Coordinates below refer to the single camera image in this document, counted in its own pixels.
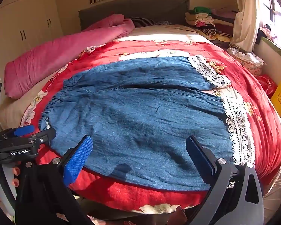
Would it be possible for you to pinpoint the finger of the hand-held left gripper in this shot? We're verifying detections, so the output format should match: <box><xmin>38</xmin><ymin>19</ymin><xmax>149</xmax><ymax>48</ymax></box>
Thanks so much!
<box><xmin>13</xmin><ymin>125</ymin><xmax>35</xmax><ymax>137</ymax></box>
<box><xmin>29</xmin><ymin>128</ymin><xmax>57</xmax><ymax>143</ymax></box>

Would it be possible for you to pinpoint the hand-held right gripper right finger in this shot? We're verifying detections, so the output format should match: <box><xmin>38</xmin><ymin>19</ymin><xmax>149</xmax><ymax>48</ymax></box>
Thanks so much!
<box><xmin>186</xmin><ymin>135</ymin><xmax>265</xmax><ymax>225</ymax></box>

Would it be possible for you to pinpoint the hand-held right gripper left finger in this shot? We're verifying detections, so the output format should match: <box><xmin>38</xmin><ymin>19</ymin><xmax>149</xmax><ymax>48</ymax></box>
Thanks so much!
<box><xmin>15</xmin><ymin>135</ymin><xmax>94</xmax><ymax>225</ymax></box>

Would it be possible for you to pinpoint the blue denim pants lace trim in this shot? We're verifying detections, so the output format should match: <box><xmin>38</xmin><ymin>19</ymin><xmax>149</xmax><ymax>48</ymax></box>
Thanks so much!
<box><xmin>39</xmin><ymin>55</ymin><xmax>256</xmax><ymax>191</ymax></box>

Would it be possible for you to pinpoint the person's left hand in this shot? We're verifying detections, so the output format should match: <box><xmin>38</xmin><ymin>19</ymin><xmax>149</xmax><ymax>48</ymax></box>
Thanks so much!
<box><xmin>0</xmin><ymin>167</ymin><xmax>21</xmax><ymax>203</ymax></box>

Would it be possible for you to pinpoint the bed with beige sheet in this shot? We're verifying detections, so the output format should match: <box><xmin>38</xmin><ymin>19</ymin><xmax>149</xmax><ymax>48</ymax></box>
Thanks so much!
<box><xmin>0</xmin><ymin>25</ymin><xmax>225</xmax><ymax>132</ymax></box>

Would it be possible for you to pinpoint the red floral blanket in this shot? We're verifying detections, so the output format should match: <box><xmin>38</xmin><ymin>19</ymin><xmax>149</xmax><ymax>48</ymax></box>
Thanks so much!
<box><xmin>20</xmin><ymin>37</ymin><xmax>281</xmax><ymax>215</ymax></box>

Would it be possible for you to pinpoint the pink quilt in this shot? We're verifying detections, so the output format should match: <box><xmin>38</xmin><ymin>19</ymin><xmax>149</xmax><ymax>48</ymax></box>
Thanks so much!
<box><xmin>3</xmin><ymin>13</ymin><xmax>135</xmax><ymax>99</ymax></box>

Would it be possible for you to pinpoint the red bag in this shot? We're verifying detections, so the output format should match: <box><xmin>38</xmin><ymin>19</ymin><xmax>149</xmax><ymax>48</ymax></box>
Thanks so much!
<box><xmin>256</xmin><ymin>74</ymin><xmax>278</xmax><ymax>99</ymax></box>

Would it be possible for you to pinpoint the floral box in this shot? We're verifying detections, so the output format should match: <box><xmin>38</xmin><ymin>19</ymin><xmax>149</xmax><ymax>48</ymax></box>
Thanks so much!
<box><xmin>234</xmin><ymin>56</ymin><xmax>263</xmax><ymax>77</ymax></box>

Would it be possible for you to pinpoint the cream wardrobe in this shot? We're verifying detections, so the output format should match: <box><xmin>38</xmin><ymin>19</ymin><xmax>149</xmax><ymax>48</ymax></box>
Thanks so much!
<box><xmin>0</xmin><ymin>0</ymin><xmax>64</xmax><ymax>94</ymax></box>

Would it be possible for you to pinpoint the green window sill mat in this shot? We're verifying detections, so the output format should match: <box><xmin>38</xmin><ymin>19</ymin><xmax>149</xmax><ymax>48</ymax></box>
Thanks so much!
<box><xmin>260</xmin><ymin>36</ymin><xmax>281</xmax><ymax>62</ymax></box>

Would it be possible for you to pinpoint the pile of folded clothes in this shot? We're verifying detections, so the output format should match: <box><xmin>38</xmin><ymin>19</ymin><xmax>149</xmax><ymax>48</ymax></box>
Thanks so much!
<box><xmin>185</xmin><ymin>6</ymin><xmax>239</xmax><ymax>43</ymax></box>

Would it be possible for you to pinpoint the dark striped pillow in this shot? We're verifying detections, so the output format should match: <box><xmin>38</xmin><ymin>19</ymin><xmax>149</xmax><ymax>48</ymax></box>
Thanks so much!
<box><xmin>128</xmin><ymin>17</ymin><xmax>155</xmax><ymax>28</ymax></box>

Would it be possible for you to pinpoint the cream curtain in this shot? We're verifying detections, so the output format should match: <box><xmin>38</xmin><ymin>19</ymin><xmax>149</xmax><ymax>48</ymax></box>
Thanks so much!
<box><xmin>228</xmin><ymin>0</ymin><xmax>265</xmax><ymax>52</ymax></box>

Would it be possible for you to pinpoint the grey bed headboard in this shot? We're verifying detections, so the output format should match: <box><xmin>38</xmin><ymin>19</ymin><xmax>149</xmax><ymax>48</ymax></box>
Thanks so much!
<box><xmin>78</xmin><ymin>0</ymin><xmax>190</xmax><ymax>31</ymax></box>

